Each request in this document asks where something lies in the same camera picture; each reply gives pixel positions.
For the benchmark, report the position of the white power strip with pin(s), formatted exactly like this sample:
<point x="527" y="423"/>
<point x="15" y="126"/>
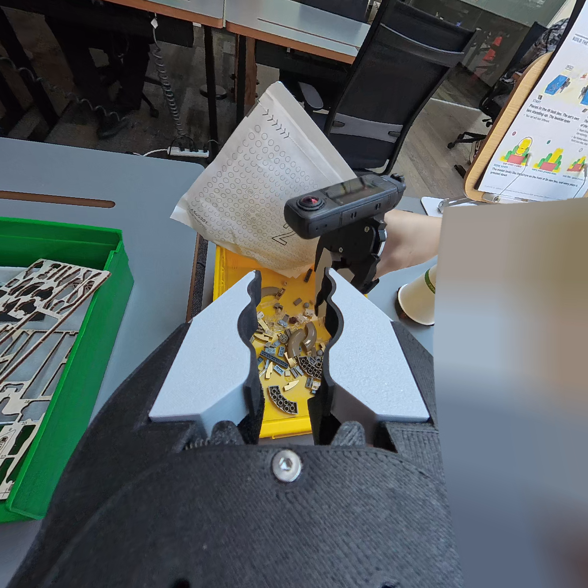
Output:
<point x="188" y="151"/>

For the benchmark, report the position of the yellow plastic bin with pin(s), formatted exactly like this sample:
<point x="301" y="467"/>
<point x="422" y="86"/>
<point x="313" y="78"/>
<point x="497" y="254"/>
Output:
<point x="285" y="422"/>

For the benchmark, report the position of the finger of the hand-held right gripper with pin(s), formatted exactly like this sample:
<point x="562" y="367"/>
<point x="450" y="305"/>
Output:
<point x="321" y="275"/>

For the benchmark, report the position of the wooden document stand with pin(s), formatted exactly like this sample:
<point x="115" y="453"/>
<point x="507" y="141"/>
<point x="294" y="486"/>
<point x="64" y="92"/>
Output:
<point x="487" y="151"/>

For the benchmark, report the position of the grey desk with wooden edge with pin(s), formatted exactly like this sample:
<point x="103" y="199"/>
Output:
<point x="294" y="32"/>

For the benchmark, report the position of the printed instruction sheet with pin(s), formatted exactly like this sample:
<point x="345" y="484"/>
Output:
<point x="551" y="115"/>

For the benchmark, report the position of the white paper bag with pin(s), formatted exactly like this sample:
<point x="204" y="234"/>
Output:
<point x="257" y="183"/>

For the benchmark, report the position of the green plastic bin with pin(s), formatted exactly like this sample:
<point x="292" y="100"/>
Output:
<point x="92" y="367"/>

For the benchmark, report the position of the laser-cut wooden sheet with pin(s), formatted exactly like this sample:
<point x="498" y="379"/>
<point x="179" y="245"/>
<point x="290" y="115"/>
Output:
<point x="36" y="321"/>

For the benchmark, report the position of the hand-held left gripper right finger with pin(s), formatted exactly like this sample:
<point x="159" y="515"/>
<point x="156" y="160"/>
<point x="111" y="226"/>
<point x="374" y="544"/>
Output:
<point x="372" y="367"/>

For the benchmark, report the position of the white paper cup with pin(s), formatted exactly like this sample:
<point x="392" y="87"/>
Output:
<point x="418" y="298"/>

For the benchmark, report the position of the pile of lego pieces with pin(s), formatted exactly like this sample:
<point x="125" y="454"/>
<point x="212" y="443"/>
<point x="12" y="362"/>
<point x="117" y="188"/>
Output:
<point x="289" y="349"/>

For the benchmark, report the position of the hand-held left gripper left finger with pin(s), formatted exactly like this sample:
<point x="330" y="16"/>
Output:
<point x="206" y="367"/>

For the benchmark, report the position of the black mesh office chair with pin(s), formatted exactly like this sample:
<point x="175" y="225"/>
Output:
<point x="399" y="82"/>

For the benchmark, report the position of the person's right forearm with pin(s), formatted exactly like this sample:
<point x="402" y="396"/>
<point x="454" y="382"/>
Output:
<point x="409" y="239"/>

